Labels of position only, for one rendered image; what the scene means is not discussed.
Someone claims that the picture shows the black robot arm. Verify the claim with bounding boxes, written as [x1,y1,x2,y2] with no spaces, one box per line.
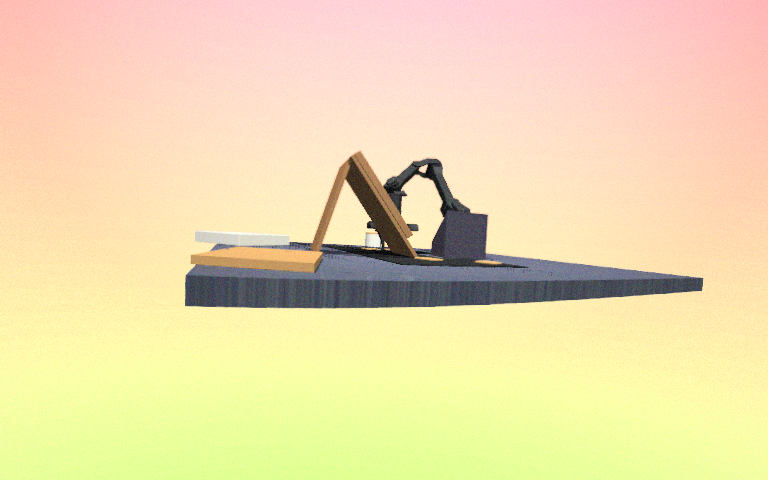
[383,158,471,217]

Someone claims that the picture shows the small grey cylinder with orange top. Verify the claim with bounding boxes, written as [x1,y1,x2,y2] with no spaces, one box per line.
[365,232,381,247]

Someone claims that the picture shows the white flat square slab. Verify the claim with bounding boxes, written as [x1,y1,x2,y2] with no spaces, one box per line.
[195,231,290,246]

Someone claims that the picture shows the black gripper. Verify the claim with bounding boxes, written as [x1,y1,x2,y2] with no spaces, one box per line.
[367,207,419,249]

